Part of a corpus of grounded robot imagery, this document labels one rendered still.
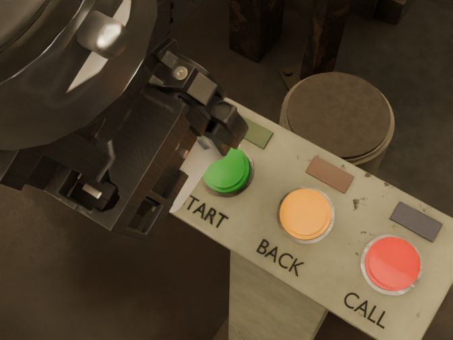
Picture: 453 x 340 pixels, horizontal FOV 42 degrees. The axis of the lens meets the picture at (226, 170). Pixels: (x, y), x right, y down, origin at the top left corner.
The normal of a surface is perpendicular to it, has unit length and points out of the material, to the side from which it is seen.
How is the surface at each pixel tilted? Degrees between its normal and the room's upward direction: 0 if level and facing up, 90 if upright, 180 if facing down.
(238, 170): 20
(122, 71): 91
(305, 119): 0
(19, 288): 1
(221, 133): 54
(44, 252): 0
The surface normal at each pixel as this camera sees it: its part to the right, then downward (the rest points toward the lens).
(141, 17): 0.95, 0.21
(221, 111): -0.07, -0.15
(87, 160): 0.85, 0.46
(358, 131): 0.00, -0.49
